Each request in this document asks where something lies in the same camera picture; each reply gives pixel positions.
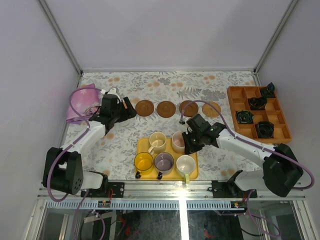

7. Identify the dark brown coaster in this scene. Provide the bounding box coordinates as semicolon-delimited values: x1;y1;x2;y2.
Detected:
179;100;199;117
135;100;154;117
156;101;176;118

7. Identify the pink mug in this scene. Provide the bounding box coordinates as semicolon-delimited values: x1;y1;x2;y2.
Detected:
171;131;185;154

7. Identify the woven tan coaster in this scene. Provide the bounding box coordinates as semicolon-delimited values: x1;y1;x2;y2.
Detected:
202;101;221;118

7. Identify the dark brown coaster bottom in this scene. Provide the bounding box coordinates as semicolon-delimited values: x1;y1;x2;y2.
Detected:
179;100;199;117

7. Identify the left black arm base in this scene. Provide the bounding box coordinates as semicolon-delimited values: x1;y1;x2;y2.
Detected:
86;182;125;199

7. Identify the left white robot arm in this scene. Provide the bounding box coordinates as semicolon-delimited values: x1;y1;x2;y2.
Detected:
42;93;137;198

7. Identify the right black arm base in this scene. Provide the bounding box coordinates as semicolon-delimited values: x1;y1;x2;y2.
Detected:
211;180;251;199

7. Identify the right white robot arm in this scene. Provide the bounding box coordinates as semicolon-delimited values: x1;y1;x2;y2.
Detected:
182;114;304;198

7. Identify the pink star cloth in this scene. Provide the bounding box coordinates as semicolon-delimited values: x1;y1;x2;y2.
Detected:
66;88;100;124

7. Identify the yellow plastic tray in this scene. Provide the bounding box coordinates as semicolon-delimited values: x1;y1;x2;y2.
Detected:
136;137;199;181

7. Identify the cream mug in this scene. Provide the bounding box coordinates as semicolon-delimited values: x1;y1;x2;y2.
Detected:
148;132;167;155

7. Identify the black folded item left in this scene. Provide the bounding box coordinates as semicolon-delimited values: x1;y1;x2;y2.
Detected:
235;110;254;124

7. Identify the black folded item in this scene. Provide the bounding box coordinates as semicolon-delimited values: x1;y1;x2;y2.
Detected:
255;121;275;139
235;110;254;124
248;97;268;111

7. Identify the orange compartment organizer box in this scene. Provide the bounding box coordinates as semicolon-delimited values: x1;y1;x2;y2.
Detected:
227;86;292;144

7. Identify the black folded item middle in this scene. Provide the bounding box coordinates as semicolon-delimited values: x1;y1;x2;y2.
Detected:
248;97;268;111

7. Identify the black folded item lower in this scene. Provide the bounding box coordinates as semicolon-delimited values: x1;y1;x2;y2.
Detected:
255;121;275;139

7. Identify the black folded item corner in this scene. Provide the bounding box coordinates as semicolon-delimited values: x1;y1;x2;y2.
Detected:
260;82;275;98

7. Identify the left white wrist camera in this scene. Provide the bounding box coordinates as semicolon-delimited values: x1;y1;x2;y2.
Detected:
107;87;123;103

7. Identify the white mug green handle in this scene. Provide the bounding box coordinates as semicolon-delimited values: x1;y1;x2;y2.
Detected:
176;155;196;184

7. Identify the purple mug black handle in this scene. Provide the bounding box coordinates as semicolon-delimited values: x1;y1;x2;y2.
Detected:
154;152;174;180

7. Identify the yellow mug black handle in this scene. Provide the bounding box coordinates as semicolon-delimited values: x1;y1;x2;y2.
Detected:
134;152;154;179

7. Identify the aluminium front rail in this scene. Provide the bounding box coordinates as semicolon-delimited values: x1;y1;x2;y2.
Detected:
37;180;305;211

